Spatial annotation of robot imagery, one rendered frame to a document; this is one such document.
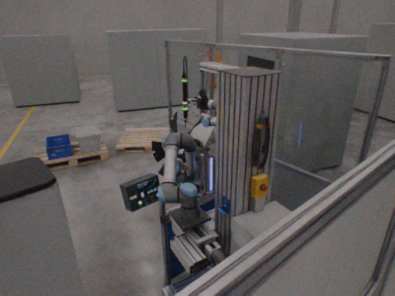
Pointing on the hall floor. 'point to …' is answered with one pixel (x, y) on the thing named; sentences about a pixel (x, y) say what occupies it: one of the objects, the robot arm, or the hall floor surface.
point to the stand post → (203, 173)
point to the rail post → (166, 254)
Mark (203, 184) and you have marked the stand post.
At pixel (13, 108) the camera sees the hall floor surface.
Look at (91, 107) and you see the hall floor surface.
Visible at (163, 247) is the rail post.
